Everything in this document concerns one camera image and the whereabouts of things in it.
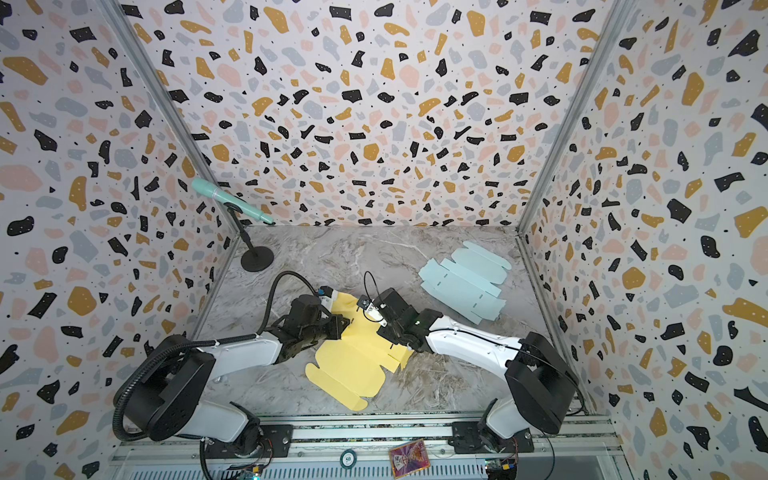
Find yellow paper box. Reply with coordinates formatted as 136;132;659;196
305;292;412;412

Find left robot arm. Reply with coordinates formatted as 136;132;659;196
112;287;351;457

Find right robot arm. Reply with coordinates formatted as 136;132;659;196
359;288;578;453

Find light blue flat paper box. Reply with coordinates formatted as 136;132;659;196
419;241;512;325

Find black microphone stand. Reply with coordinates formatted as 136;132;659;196
224;202;274;272

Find colourful card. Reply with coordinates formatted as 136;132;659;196
389;439;431;479

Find round teal sticker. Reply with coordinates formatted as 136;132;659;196
339;449;357;470

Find mint green microphone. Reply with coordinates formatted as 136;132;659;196
191;178;275;225

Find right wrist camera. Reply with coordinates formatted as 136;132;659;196
357;296;386;324

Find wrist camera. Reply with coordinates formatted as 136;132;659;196
317;286;338;302
357;296;386;324

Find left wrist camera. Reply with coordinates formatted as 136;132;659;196
317;286;338;302

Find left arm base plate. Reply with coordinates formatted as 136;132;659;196
206;424;294;462

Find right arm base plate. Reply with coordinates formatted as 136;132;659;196
447;421;534;456

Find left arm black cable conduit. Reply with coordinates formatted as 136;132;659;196
111;271;319;443

